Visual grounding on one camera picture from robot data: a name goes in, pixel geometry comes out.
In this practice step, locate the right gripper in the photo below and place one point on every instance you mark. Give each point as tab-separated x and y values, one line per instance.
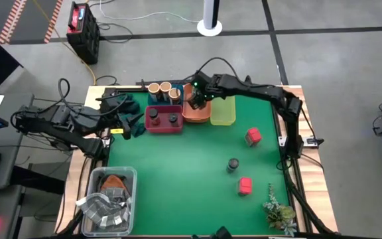
206	84

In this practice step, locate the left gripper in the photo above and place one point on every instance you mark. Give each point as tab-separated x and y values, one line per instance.
114	119

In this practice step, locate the dark spice jar black lid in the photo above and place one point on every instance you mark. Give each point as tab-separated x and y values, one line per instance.
153	117

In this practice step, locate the furikake jar gold lid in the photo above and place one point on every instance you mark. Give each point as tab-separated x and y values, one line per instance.
174	94

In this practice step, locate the red-brown spice jar black lid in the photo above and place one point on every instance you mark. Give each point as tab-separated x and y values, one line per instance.
173	118

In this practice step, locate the sesame powder jar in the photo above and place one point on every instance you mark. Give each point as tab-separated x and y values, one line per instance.
165	87

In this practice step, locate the oregano leaves jar black lid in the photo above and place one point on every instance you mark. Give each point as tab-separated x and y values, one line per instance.
233	164

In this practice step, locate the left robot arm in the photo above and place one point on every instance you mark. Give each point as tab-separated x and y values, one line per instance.
61	119

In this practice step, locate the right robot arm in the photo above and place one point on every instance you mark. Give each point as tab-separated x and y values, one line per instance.
260	91

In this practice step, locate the orange plastic bin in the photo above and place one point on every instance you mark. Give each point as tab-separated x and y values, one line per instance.
196	116

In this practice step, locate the teal cloth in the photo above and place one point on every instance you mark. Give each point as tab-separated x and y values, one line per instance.
135	105

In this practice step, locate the yellow plastic bin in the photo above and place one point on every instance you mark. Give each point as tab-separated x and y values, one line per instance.
223	111

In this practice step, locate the pink plastic bin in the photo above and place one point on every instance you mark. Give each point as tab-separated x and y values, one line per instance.
162	127

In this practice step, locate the wooden lid spice jar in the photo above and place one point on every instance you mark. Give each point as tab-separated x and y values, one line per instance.
154	88

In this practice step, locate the orange brown cloth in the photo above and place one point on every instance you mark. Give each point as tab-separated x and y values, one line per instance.
113	182

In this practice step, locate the grey plaid cloth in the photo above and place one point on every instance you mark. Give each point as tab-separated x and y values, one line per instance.
103	207

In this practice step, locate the green table mat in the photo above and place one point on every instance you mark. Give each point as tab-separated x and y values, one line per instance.
177	199

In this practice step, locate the white tower fan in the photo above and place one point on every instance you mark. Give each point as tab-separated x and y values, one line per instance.
211	13

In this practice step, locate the red block lower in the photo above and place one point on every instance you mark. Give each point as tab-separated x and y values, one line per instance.
245	186

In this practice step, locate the black and red power station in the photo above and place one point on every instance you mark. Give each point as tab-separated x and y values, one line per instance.
83	33

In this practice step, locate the clear plastic bin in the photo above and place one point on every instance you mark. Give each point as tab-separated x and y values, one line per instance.
89	225

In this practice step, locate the grey desk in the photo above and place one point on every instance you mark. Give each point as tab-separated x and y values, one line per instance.
15	166

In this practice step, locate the succulent plant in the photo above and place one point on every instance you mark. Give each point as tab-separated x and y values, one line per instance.
279	214

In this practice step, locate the white corner bracket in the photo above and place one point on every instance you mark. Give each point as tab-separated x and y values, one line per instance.
282	141

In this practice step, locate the black table-level camera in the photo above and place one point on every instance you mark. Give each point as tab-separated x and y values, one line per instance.
222	233

